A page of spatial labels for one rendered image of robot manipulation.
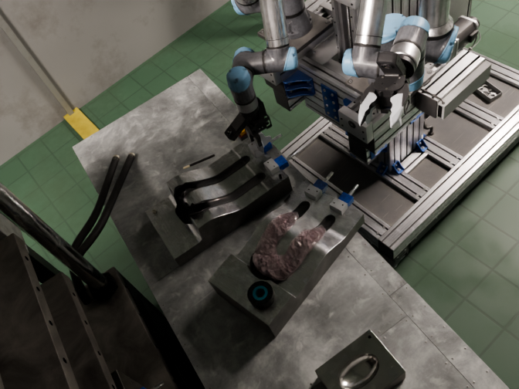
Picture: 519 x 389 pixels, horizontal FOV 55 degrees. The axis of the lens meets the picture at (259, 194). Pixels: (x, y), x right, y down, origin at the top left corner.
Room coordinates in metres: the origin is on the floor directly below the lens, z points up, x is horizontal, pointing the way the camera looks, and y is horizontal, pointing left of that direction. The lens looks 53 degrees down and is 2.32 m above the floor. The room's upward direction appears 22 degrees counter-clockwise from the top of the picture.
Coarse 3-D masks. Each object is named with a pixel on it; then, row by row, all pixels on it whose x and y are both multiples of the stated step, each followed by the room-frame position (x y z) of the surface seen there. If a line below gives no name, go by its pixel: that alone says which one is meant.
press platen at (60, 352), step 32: (0, 256) 0.91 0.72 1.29; (0, 288) 0.80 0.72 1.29; (32, 288) 0.76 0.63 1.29; (0, 320) 0.71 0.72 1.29; (32, 320) 0.67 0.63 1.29; (0, 352) 0.62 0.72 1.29; (32, 352) 0.59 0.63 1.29; (64, 352) 0.58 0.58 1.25; (32, 384) 0.51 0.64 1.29; (64, 384) 0.48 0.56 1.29
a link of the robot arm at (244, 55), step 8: (240, 48) 1.41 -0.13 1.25; (248, 48) 1.40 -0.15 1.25; (240, 56) 1.36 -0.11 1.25; (248, 56) 1.35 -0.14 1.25; (256, 56) 1.33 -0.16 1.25; (232, 64) 1.36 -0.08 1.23; (240, 64) 1.33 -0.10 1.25; (248, 64) 1.32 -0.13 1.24; (256, 64) 1.32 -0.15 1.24; (256, 72) 1.31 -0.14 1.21; (264, 72) 1.30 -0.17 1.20
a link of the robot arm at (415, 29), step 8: (416, 16) 0.97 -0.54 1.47; (408, 24) 0.95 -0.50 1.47; (416, 24) 0.95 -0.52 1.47; (424, 24) 0.95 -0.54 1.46; (400, 32) 0.95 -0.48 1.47; (408, 32) 0.93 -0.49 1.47; (416, 32) 0.92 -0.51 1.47; (424, 32) 0.92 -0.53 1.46; (400, 40) 0.91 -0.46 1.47; (408, 40) 0.90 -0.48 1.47; (416, 40) 0.90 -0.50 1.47; (424, 40) 0.91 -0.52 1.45; (424, 48) 0.91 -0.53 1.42
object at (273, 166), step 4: (296, 152) 1.19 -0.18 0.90; (280, 156) 1.19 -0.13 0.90; (288, 156) 1.18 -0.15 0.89; (292, 156) 1.18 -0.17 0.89; (268, 160) 1.18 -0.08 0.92; (272, 160) 1.18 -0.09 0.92; (276, 160) 1.18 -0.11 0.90; (280, 160) 1.17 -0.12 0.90; (284, 160) 1.16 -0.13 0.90; (264, 164) 1.17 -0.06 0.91; (268, 164) 1.16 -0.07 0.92; (272, 164) 1.16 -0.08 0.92; (276, 164) 1.15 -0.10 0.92; (280, 164) 1.15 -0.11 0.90; (284, 164) 1.15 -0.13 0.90; (288, 164) 1.15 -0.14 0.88; (268, 168) 1.15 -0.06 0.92; (272, 168) 1.14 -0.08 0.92; (276, 168) 1.14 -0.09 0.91; (280, 168) 1.14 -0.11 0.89; (284, 168) 1.15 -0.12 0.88; (272, 172) 1.13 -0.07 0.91; (276, 172) 1.14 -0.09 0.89
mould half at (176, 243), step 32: (224, 160) 1.29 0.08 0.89; (256, 160) 1.23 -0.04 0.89; (192, 192) 1.16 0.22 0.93; (224, 192) 1.14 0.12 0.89; (256, 192) 1.09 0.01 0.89; (288, 192) 1.09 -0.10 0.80; (160, 224) 1.14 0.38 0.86; (192, 224) 1.07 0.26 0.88; (224, 224) 1.03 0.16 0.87; (192, 256) 0.98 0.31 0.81
